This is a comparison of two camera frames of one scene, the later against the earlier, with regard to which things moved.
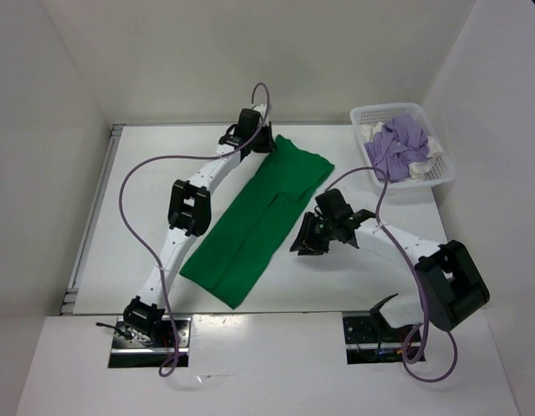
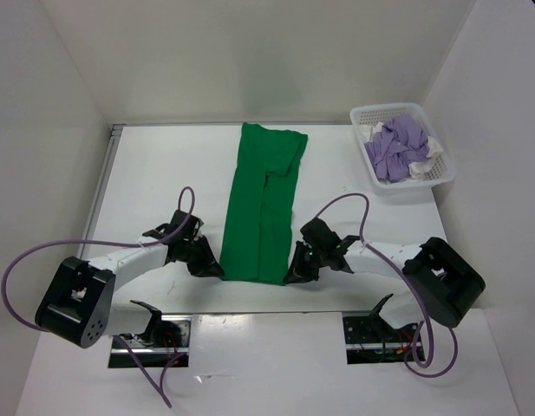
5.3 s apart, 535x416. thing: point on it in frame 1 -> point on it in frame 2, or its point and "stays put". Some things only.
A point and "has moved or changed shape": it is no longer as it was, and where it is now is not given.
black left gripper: [269, 145] -> [208, 266]
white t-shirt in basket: [417, 171] stays put
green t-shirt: [257, 223] has moved or changed shape
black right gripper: [305, 240] -> [298, 272]
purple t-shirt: [395, 149] stays put
